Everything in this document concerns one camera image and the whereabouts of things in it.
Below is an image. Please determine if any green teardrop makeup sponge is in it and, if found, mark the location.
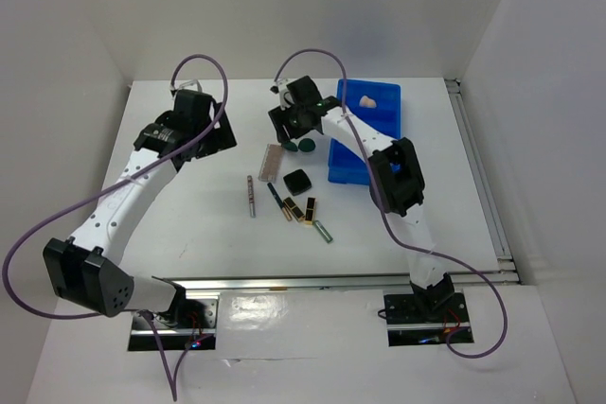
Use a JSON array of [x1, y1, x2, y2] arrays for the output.
[[281, 141, 298, 153]]

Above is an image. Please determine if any beige makeup sponge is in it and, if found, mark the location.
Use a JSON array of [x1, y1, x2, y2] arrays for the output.
[[359, 96, 377, 109]]

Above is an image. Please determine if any black square compact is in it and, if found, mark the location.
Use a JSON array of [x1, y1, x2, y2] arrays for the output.
[[283, 169, 312, 196]]

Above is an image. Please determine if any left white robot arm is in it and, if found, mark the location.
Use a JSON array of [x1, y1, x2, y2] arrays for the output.
[[43, 89, 237, 327]]

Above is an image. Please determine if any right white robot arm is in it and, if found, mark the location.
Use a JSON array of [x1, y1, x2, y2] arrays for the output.
[[269, 76, 455, 321]]

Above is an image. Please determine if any clear eyeshadow palette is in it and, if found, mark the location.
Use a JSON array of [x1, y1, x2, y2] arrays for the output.
[[258, 144, 285, 183]]

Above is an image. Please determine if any red silver lip gloss tube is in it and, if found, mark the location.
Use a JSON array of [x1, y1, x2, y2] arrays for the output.
[[246, 175, 256, 218]]

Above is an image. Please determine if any blue plastic organizer bin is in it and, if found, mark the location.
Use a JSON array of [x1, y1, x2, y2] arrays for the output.
[[328, 79, 401, 185]]

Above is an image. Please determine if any dark blue gold pencil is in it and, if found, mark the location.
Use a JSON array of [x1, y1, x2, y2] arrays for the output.
[[267, 182, 292, 221]]

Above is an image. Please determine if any black gold lipstick left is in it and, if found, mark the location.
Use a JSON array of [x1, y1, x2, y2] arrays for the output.
[[283, 198, 305, 221]]

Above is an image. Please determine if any black gold lipstick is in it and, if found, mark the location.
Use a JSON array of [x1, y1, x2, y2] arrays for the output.
[[283, 198, 305, 221], [304, 197, 316, 225]]

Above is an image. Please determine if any black gold lipstick right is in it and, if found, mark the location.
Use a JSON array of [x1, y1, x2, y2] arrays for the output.
[[304, 197, 316, 225]]

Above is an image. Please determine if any green clear tube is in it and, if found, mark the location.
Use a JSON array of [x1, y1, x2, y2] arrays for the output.
[[313, 220, 333, 244]]

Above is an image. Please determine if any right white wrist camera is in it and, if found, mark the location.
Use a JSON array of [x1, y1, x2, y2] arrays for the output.
[[270, 79, 294, 111]]

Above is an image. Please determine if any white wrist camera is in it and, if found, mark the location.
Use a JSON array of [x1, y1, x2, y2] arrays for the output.
[[170, 79, 203, 96], [270, 79, 294, 111]]

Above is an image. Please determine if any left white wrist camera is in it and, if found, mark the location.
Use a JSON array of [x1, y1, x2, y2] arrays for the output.
[[170, 79, 203, 96]]

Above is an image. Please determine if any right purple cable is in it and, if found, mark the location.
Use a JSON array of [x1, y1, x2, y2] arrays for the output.
[[273, 47, 508, 358]]

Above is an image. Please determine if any purple cable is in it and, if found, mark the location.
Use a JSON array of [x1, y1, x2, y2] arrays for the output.
[[2, 54, 229, 400], [273, 47, 508, 358]]

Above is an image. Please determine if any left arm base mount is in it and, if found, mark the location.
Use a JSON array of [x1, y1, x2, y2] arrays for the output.
[[127, 294, 220, 352]]

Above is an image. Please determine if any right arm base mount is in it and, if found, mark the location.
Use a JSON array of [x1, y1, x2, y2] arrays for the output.
[[377, 292, 473, 347]]

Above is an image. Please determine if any aluminium rail right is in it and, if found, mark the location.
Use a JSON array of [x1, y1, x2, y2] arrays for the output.
[[444, 79, 517, 272]]

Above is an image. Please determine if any aluminium rail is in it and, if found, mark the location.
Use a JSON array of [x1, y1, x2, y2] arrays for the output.
[[172, 267, 521, 295], [444, 79, 517, 272]]

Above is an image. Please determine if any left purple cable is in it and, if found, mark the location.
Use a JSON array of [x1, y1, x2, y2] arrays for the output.
[[2, 54, 229, 400]]

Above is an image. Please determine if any aluminium rail front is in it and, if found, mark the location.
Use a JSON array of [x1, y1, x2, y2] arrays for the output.
[[172, 267, 521, 295]]

